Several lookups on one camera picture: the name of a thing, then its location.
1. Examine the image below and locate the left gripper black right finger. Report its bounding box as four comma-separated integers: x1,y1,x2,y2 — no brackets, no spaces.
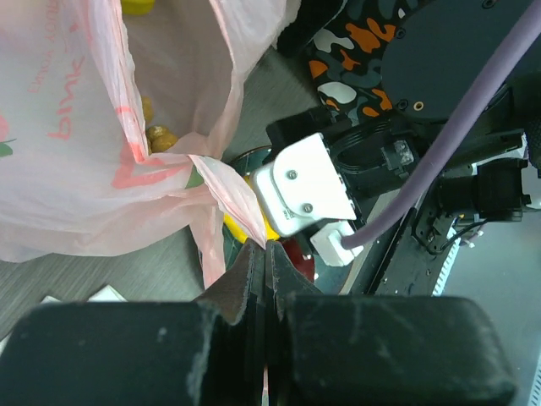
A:
265,243,517,405

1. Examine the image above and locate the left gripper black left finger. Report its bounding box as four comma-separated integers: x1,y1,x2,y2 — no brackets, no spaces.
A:
1,242,265,405

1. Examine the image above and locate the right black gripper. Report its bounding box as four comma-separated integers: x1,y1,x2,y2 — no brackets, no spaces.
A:
265,107,419,220

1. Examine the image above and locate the red fake apple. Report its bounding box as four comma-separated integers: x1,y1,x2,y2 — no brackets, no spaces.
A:
281,239,315,283

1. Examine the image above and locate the pink plastic bag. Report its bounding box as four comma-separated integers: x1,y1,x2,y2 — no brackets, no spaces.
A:
1,1,299,284

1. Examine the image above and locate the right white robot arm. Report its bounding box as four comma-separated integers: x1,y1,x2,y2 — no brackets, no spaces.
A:
267,1,540,294

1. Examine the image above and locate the brown fake longan bunch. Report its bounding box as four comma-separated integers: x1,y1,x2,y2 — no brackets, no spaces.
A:
141,96,178,154

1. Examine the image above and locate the white cloth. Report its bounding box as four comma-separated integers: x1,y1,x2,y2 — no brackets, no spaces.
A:
0,283,128,352

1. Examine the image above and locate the patterned orange black garment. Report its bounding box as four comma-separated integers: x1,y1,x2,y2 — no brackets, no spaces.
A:
277,0,425,122

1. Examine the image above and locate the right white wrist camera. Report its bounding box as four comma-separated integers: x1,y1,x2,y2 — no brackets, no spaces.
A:
250,133,363,266

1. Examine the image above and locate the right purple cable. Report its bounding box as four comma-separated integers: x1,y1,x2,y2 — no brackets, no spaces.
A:
341,0,541,250

